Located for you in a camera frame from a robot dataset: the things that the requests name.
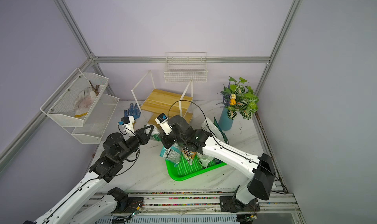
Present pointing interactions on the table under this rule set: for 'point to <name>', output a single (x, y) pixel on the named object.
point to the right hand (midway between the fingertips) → (162, 136)
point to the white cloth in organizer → (83, 102)
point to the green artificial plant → (237, 98)
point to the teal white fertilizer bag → (173, 154)
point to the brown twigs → (96, 90)
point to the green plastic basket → (184, 170)
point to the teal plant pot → (225, 123)
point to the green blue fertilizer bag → (223, 136)
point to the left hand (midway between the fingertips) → (154, 127)
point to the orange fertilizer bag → (188, 154)
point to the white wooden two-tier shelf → (160, 101)
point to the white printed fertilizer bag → (208, 126)
